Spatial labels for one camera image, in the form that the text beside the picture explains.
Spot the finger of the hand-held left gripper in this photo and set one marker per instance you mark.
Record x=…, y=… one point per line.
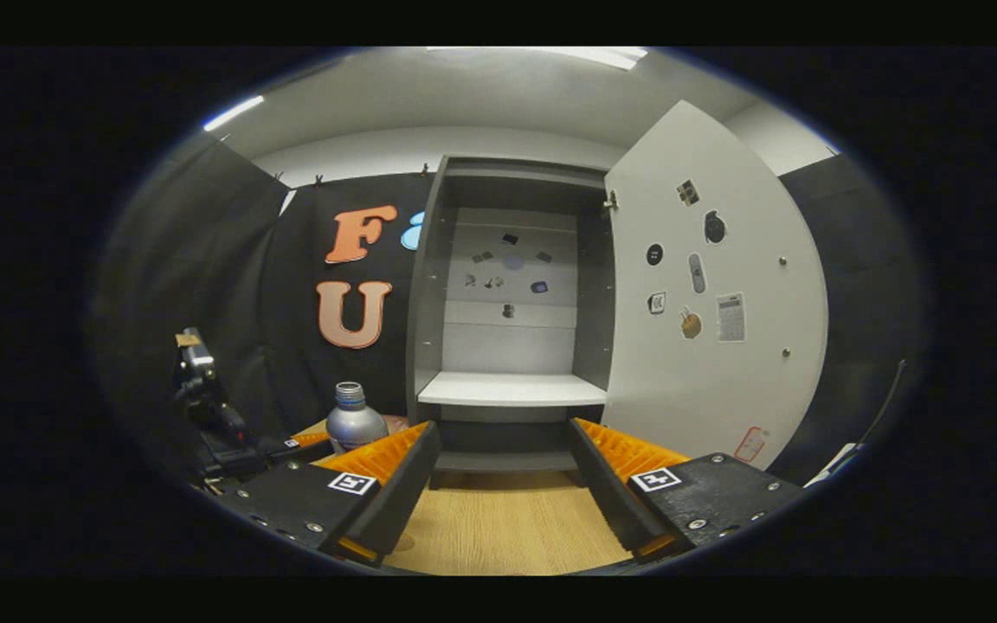
x=278, y=450

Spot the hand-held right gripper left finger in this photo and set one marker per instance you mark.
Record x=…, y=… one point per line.
x=399, y=497

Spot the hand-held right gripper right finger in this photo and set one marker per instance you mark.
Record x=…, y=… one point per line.
x=604, y=486

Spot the silver bottle with colourful label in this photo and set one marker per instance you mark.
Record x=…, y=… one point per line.
x=351, y=428

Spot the white cabinet door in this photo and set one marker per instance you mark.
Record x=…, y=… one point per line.
x=723, y=389

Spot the white cabinet shelf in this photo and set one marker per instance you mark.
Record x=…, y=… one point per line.
x=507, y=389

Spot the metal door hinge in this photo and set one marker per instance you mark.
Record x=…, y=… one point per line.
x=611, y=202

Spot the black backdrop cloth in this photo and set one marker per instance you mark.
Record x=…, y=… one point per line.
x=204, y=260

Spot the thin dark rod white base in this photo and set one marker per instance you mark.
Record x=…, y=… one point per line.
x=832, y=463

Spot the ceiling light panel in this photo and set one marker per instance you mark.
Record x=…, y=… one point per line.
x=234, y=112
x=585, y=56

